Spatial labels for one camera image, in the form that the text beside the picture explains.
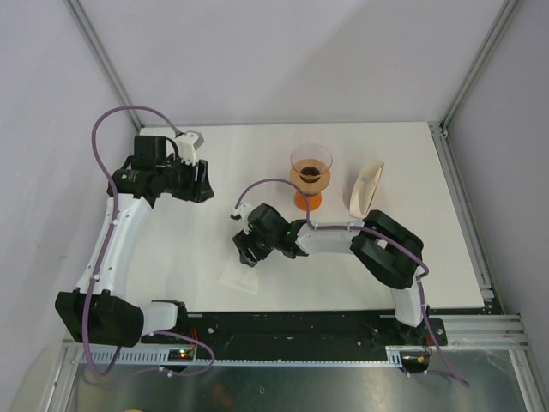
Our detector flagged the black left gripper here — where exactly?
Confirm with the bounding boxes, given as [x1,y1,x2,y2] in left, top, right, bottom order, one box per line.
[157,153,214,203]

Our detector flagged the clear pink plastic dripper cone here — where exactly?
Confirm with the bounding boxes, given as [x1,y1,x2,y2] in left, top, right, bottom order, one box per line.
[290,143,333,195]

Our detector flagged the cream coffee filter holder stack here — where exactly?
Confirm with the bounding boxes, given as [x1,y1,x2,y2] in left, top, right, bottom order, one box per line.
[349,160,384,218]

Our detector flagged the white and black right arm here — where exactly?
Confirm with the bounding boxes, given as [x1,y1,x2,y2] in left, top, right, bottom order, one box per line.
[231,203,429,344]

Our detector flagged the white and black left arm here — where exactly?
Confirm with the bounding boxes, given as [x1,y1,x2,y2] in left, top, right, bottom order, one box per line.
[55,131,214,348]

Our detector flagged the wooden and orange dripper stand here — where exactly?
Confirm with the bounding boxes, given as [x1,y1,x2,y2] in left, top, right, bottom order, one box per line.
[290,167,331,211]

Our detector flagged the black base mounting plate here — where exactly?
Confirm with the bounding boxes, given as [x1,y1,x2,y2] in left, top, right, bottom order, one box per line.
[172,311,432,362]

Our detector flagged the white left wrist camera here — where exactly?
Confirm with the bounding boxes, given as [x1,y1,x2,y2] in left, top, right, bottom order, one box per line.
[175,130,204,166]

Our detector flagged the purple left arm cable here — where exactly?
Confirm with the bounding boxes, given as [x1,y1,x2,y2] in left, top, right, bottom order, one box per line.
[81,105,215,378]

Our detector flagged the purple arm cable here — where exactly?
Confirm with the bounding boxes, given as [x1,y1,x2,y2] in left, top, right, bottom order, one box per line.
[81,105,215,378]
[235,179,471,387]

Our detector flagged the grey slotted cable duct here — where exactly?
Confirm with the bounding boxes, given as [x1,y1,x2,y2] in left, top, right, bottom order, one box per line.
[91,346,429,368]

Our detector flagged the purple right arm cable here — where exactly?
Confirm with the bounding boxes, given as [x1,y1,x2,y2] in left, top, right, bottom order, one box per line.
[235,179,471,387]

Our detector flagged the aluminium left corner post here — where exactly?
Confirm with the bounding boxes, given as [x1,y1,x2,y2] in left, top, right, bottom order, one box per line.
[63,0,132,106]

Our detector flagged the aluminium corner post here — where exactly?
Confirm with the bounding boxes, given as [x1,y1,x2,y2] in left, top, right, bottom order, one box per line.
[63,0,132,106]
[439,0,523,130]

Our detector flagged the aluminium frame rail front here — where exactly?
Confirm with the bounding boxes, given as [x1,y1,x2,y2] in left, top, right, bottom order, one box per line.
[62,312,529,349]

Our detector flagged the aluminium right corner post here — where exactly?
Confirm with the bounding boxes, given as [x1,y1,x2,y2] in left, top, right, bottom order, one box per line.
[439,0,523,130]

